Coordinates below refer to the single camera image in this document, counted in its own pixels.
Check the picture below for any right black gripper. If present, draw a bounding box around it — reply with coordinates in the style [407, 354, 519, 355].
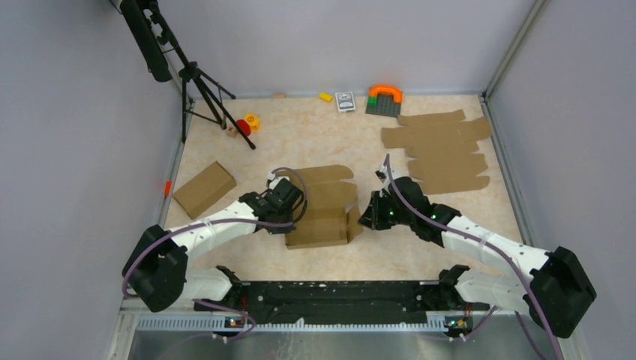
[358, 190, 414, 230]

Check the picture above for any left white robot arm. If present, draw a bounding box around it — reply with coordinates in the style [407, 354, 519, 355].
[121, 176, 308, 313]

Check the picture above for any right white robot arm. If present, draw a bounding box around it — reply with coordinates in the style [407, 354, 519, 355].
[358, 172, 598, 338]

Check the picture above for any folded brown cardboard box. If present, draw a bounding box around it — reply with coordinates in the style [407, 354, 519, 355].
[173, 161, 237, 220]

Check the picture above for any red round disc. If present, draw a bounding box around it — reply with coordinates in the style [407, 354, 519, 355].
[236, 119, 252, 137]

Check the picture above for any small wooden cube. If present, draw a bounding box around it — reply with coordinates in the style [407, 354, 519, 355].
[226, 127, 238, 138]

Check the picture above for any yellow round disc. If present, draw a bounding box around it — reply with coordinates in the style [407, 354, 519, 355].
[244, 113, 260, 132]

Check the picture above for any stack of flat cardboard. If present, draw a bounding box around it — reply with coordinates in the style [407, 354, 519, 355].
[380, 109, 492, 195]

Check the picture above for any dark grey building plate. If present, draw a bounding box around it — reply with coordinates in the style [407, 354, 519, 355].
[365, 95, 401, 118]

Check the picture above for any yellow toy block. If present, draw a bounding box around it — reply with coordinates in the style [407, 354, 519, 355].
[318, 92, 333, 103]

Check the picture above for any playing card deck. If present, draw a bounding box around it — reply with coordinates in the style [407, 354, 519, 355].
[334, 91, 356, 113]

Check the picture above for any orange U-shaped toy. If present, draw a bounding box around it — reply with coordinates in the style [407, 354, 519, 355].
[367, 84, 403, 104]

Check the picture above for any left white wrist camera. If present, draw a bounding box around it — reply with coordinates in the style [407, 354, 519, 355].
[267, 172, 284, 190]

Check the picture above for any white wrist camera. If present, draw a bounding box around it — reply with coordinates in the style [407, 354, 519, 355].
[375, 166, 391, 191]
[267, 172, 284, 190]

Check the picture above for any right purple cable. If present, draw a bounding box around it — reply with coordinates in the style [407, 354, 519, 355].
[383, 154, 565, 360]

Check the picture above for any purple cable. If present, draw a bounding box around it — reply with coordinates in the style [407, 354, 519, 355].
[383, 154, 565, 360]
[121, 166, 310, 344]

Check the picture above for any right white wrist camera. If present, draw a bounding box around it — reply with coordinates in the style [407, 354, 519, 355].
[375, 166, 391, 191]

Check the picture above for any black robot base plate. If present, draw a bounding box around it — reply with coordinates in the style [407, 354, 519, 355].
[218, 280, 489, 326]

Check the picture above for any orange clip on frame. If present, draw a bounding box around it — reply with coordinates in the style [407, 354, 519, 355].
[163, 180, 173, 198]

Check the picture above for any black camera tripod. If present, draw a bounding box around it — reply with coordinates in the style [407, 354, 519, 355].
[115, 0, 257, 150]

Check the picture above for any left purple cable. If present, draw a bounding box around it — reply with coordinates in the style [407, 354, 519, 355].
[121, 166, 310, 344]

